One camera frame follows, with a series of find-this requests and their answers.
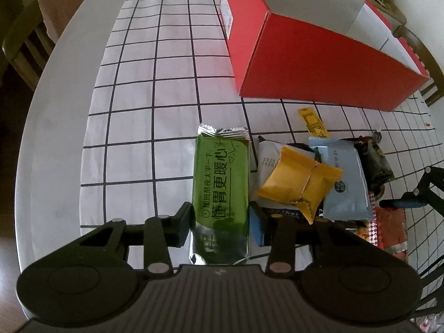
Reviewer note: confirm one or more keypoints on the yellow cartoon sachet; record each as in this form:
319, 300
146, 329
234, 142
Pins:
313, 123

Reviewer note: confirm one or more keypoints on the checkered white tablecloth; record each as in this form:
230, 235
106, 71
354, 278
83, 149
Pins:
156, 111

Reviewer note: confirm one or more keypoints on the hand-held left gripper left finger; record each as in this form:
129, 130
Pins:
187, 220

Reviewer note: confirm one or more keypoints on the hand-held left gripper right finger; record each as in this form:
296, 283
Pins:
256, 229

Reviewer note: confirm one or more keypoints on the red checkered snack packet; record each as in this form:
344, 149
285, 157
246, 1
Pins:
388, 225

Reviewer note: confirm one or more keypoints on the green snack packet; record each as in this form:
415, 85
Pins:
218, 173

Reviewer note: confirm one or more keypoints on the white navy snack packet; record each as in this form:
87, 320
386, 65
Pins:
277, 211

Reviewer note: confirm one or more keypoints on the yellow snack packet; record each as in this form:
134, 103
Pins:
295, 184

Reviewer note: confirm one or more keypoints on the light blue snack packet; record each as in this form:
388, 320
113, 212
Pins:
347, 180

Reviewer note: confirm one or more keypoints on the brown towel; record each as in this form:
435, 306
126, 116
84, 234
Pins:
57, 3

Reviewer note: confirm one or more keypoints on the wooden chair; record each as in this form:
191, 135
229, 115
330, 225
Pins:
421, 52
24, 48

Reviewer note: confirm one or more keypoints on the dark brown snack packet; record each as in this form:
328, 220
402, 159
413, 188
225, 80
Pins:
376, 166

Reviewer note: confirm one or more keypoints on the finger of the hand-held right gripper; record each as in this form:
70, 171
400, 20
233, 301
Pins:
402, 203

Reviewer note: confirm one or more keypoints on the red cardboard box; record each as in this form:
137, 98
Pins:
312, 59

